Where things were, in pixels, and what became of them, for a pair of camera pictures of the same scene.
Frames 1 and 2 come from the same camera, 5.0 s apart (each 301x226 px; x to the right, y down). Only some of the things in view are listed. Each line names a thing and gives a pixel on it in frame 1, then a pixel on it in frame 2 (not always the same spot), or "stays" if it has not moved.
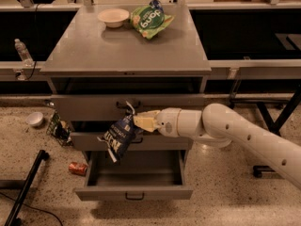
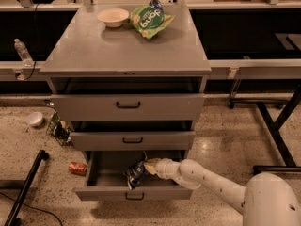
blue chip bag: [118, 138] to [135, 173]
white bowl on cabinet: [113, 18] stays
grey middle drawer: [140, 141] stays
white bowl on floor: [34, 119] stays
